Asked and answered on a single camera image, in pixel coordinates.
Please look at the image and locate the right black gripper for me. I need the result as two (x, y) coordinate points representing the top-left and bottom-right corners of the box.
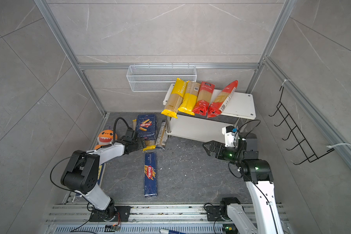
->
(204, 140), (244, 165)

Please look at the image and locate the blue Barilla rigatoni box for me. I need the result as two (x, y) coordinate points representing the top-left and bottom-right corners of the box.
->
(136, 114), (157, 140)

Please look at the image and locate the clear labelled spaghetti bag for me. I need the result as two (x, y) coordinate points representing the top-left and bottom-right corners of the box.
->
(156, 120), (168, 149)

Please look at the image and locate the blue Barilla spaghetti box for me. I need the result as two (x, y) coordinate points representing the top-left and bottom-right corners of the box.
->
(144, 152), (158, 197)

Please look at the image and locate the red spaghetti bag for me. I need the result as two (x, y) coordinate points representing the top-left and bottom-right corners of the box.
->
(193, 82), (215, 116)
(207, 80), (239, 118)

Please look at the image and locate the yellow barcode spaghetti bag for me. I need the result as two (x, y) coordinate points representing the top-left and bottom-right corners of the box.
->
(178, 81), (201, 116)

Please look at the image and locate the yellow Pastatime spaghetti bag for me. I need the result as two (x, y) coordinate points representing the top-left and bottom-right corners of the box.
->
(162, 78), (187, 119)

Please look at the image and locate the yellow pasta bag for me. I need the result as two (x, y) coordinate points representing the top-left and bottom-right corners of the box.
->
(133, 119), (156, 152)

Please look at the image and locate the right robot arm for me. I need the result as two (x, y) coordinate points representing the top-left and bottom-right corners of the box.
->
(202, 125), (284, 234)

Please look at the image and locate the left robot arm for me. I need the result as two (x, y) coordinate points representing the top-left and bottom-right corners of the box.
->
(57, 117), (141, 221)

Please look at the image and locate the white two-tier shelf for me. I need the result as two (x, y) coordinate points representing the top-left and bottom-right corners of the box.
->
(166, 92), (256, 143)

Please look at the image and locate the orange shark plush toy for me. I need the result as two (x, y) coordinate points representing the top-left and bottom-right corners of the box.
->
(94, 129), (118, 150)

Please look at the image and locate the blue Chinese book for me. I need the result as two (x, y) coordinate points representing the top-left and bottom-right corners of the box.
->
(97, 163), (105, 186)

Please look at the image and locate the blue marker pen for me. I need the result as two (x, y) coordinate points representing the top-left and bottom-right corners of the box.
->
(160, 229), (185, 234)

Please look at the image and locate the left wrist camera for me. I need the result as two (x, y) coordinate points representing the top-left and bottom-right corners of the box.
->
(124, 128), (137, 141)

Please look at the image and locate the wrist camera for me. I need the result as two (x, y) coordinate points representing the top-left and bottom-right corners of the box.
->
(222, 125), (238, 148)
(124, 128), (137, 141)

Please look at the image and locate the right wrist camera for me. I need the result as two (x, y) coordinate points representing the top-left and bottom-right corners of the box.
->
(222, 125), (238, 148)

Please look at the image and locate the white wire mesh basket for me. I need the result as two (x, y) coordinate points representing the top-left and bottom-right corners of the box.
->
(126, 65), (197, 92)

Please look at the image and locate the black wire hook rack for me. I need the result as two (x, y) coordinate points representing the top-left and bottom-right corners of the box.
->
(269, 86), (335, 165)

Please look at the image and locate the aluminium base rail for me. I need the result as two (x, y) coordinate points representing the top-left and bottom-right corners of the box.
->
(40, 203), (292, 234)

